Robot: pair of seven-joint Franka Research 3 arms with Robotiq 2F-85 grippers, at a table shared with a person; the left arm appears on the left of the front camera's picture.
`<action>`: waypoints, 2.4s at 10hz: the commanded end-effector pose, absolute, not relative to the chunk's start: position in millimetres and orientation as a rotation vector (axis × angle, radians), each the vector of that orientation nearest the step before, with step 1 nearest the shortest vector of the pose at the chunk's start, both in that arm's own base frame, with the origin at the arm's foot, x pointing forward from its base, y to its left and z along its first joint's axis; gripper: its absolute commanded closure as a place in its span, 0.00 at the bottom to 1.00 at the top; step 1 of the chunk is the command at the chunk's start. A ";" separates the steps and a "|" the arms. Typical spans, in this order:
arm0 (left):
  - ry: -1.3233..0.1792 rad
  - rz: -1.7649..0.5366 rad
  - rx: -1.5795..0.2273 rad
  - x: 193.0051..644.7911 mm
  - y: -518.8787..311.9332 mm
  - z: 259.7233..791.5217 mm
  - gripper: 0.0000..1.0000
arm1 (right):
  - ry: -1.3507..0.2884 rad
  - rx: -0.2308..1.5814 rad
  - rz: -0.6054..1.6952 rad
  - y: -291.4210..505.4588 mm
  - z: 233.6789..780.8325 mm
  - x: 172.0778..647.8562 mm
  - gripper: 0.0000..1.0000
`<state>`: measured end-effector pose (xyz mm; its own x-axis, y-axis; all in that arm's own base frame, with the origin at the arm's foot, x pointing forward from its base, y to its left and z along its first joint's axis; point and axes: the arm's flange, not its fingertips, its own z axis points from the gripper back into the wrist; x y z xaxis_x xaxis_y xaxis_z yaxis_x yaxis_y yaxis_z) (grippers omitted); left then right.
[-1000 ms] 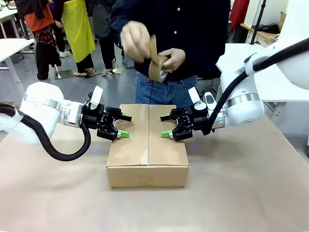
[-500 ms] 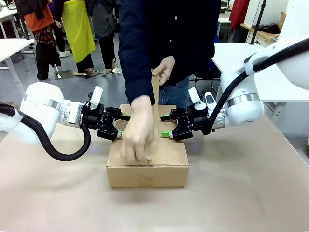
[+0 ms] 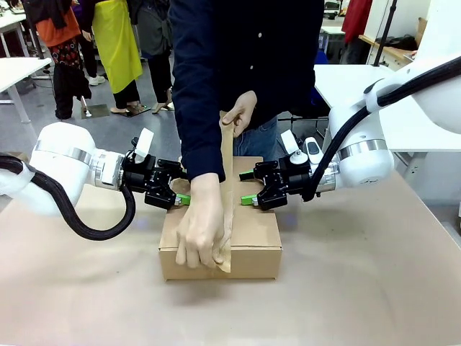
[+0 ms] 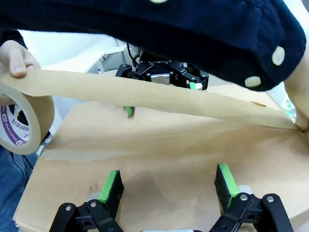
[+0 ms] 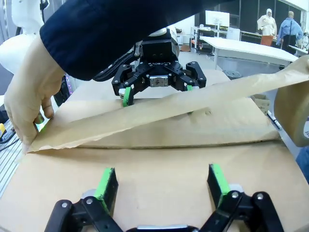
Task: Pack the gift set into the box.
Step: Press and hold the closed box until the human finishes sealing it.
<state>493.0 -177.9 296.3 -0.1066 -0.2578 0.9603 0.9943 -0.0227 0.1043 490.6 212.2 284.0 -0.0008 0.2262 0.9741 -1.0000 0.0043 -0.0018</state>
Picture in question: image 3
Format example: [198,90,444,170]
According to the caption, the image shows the brown paper tape strip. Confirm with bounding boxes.
[212,110,237,273]

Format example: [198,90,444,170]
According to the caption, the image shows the black bag on desk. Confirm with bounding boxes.
[376,35,419,51]

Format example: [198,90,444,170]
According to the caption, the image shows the flat board on floor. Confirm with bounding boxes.
[81,104,110,119]

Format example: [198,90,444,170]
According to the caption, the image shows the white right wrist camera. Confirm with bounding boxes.
[279,129,300,155]

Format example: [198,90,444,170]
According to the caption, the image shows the bystander in orange top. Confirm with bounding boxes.
[21,0,93,120]

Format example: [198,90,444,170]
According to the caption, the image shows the bystander in grey jacket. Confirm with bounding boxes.
[135,0,176,115]

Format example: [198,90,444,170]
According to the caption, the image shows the white table with white legs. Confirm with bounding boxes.
[0,57,53,125]

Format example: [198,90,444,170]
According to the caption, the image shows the wooden desk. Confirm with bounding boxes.
[359,34,415,71]

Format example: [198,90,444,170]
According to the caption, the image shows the person's left hand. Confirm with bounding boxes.
[222,90,259,138]

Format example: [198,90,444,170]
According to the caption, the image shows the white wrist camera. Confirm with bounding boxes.
[279,129,300,155]
[133,128,156,159]

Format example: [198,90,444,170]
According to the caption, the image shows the person's right hand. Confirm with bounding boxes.
[175,174,231,270]

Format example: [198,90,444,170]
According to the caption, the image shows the brown cardboard shipping box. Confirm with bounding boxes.
[158,155,283,282]

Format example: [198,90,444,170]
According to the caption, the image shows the bystander in yellow apron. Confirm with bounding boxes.
[77,0,145,116]

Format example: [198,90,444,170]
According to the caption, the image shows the bystander in red top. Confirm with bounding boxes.
[340,0,374,66]

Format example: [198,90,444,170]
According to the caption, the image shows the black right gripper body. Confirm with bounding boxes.
[282,154,313,198]

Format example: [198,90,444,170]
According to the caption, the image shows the person's right forearm dark sleeve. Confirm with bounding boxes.
[171,86,226,183]

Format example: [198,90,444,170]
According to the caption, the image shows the small printed cardboard box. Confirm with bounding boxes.
[5,151,30,164]

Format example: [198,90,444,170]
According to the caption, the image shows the black tripod pole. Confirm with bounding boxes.
[372,0,399,68]

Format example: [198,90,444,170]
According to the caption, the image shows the person in dark shirt, jeans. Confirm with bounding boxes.
[168,0,325,183]

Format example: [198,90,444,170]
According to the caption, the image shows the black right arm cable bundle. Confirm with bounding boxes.
[301,56,461,203]

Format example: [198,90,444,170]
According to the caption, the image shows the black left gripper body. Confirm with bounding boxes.
[121,155,161,198]

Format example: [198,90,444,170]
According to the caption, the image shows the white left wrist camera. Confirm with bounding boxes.
[133,128,156,159]

